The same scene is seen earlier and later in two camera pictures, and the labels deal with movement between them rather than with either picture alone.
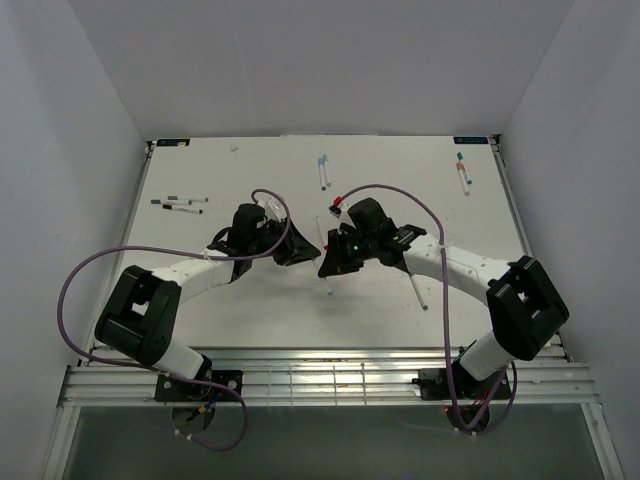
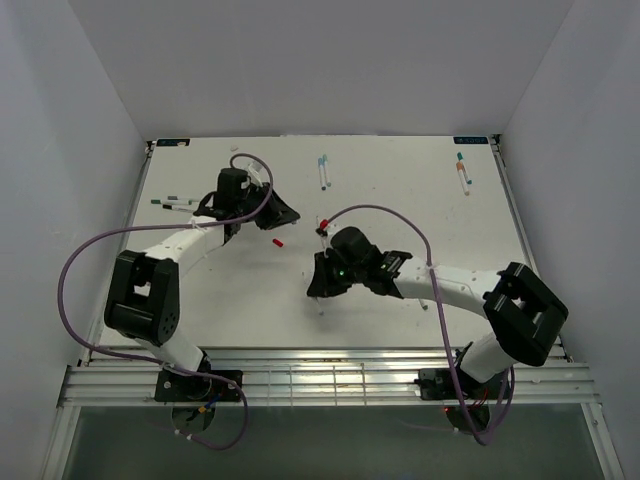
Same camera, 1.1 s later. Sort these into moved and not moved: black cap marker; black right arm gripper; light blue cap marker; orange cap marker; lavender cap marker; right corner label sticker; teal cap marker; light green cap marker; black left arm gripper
Moved: lavender cap marker; black right arm gripper; black left arm gripper
Not moved: orange cap marker; right corner label sticker; light green cap marker; teal cap marker; light blue cap marker; black cap marker
